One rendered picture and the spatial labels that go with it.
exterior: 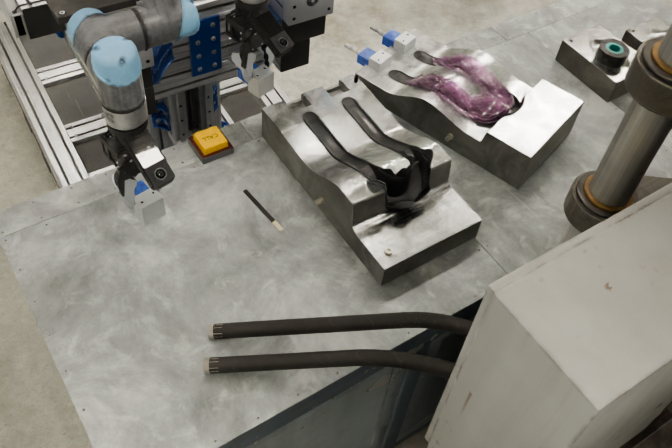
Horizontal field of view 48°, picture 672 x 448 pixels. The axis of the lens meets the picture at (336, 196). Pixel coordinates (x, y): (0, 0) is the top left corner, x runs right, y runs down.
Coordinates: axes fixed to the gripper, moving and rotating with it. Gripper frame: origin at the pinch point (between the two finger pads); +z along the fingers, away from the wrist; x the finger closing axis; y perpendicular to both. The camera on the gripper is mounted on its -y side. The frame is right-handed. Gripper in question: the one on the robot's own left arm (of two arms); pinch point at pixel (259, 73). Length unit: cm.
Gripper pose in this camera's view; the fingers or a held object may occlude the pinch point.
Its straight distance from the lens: 176.1
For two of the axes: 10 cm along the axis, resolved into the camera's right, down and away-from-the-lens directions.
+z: -0.8, 6.5, 7.6
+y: -7.3, -5.6, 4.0
